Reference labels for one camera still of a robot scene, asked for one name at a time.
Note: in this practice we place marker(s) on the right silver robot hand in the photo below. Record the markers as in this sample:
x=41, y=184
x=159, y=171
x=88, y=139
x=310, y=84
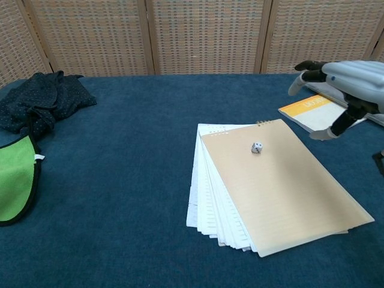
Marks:
x=342, y=90

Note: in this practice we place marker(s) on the small white die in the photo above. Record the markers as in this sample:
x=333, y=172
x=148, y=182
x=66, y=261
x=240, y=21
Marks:
x=256, y=147

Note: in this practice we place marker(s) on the orange and white booklet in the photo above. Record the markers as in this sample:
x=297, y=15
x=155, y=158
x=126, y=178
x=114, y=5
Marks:
x=315, y=112

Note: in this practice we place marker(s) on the tan spiral notepad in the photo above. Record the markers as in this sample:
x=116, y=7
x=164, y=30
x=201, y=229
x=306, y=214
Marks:
x=270, y=192

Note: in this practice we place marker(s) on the woven bamboo folding screen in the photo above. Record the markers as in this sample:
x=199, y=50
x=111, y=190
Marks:
x=192, y=36

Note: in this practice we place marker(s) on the dark polka dot fabric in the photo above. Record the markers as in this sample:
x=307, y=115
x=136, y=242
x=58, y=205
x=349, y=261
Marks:
x=39, y=100

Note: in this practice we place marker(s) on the green microfibre cloth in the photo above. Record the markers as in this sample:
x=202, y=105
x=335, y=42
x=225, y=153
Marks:
x=15, y=180

